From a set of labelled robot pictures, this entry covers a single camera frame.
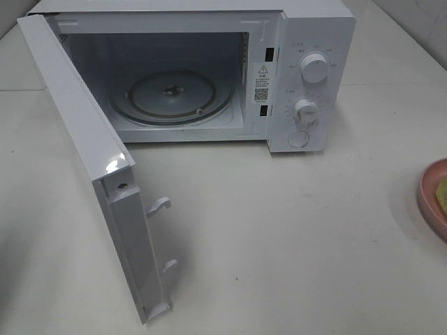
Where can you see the round white door button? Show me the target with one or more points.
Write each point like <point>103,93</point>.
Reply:
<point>299,139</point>

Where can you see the white timer knob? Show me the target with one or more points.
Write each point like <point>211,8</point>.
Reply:
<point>306,111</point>

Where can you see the white microwave door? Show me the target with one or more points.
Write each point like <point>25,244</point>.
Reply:
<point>109,166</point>

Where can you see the pink round plate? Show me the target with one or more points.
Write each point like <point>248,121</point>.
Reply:
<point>427,201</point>

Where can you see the toast sandwich with lettuce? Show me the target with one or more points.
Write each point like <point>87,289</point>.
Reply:
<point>441,194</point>

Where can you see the glass microwave turntable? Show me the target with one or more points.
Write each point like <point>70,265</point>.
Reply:
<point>173,97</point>

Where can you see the white warning label sticker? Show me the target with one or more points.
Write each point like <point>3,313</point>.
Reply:
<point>262,82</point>

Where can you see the white microwave oven body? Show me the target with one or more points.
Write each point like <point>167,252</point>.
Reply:
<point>111,42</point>

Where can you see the upper white power knob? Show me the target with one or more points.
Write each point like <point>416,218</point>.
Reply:
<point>314,67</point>

